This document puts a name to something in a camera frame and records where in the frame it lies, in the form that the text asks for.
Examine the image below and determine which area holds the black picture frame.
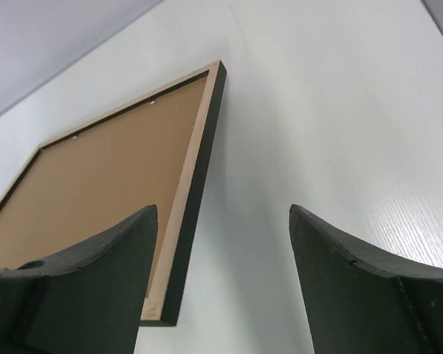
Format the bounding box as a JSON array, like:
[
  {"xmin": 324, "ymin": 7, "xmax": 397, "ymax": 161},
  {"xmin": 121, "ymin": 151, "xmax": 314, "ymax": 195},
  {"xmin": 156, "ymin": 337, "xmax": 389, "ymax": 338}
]
[{"xmin": 0, "ymin": 60, "xmax": 228, "ymax": 327}]

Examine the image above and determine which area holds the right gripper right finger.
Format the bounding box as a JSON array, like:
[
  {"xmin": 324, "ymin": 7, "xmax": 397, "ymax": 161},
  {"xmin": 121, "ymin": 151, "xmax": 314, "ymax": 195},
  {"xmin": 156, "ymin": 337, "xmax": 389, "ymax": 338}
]
[{"xmin": 289, "ymin": 205, "xmax": 443, "ymax": 353}]

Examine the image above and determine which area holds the brown cardboard backing board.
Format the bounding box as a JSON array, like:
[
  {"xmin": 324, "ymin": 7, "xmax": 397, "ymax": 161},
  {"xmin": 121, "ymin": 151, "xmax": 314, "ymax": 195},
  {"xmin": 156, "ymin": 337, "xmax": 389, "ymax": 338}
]
[{"xmin": 0, "ymin": 73, "xmax": 209, "ymax": 315}]

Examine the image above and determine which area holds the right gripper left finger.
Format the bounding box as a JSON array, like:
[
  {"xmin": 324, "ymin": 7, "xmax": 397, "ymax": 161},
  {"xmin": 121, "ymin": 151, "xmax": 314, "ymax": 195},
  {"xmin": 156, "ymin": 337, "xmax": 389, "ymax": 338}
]
[{"xmin": 0, "ymin": 205, "xmax": 158, "ymax": 353}]

